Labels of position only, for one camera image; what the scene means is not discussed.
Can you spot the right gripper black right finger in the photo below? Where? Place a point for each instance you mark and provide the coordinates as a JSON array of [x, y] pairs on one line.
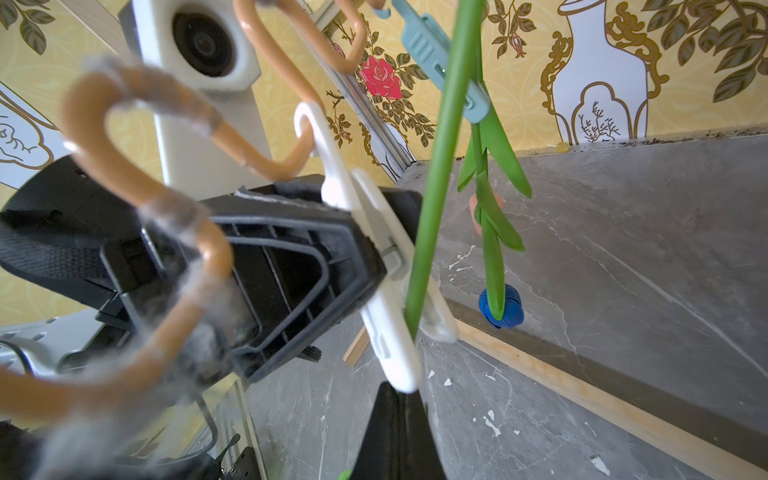
[[419, 455]]

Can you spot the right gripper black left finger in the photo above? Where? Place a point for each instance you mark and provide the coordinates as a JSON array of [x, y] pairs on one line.
[[380, 452]]

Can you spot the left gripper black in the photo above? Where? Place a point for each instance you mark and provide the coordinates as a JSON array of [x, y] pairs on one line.
[[64, 232]]

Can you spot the curved wooden clip hanger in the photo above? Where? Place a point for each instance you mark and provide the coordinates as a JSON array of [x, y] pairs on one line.
[[115, 84]]

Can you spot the blue artificial tulip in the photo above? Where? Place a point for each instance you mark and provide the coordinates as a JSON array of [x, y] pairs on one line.
[[500, 303]]

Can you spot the white artificial tulip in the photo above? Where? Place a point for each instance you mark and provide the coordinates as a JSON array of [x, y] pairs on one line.
[[466, 32]]

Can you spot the pink artificial tulip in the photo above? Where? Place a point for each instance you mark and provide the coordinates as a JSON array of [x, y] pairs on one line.
[[475, 212]]

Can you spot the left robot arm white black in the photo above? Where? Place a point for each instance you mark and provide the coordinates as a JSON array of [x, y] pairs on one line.
[[38, 347]]

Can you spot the metal rack rod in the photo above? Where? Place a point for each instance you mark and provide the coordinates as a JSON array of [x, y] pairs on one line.
[[369, 109]]

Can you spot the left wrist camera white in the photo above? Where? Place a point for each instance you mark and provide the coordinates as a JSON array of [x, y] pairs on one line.
[[201, 44]]

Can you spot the wooden clothes rack frame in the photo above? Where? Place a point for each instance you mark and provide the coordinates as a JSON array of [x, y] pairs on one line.
[[705, 441]]

